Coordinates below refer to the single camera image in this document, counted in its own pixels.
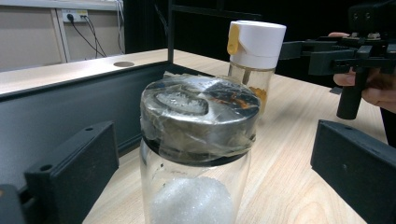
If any black power cable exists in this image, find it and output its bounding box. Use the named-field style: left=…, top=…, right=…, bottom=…
left=83, top=15, right=107, bottom=59
left=66, top=13, right=99, bottom=59

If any black curtain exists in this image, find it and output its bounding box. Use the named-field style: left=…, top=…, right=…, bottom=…
left=123, top=0, right=396, bottom=89

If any white wall socket yellow label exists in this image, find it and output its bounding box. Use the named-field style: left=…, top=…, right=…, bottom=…
left=61, top=8, right=89, bottom=23

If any bundle of thin cables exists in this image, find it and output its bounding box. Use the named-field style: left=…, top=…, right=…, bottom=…
left=115, top=0, right=126, bottom=54

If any black metal rack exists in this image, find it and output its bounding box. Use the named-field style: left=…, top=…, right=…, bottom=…
left=0, top=0, right=262, bottom=190

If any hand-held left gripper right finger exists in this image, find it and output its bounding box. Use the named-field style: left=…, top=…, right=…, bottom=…
left=310, top=119, right=396, bottom=224

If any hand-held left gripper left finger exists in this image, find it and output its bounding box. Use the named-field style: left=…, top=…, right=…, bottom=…
left=23, top=120, right=120, bottom=224

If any glass jar with silver lid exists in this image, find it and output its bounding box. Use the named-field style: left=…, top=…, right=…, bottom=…
left=138, top=74, right=262, bottom=224

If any glass jar with white cap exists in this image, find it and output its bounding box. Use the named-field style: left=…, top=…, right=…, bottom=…
left=226, top=20, right=288, bottom=118

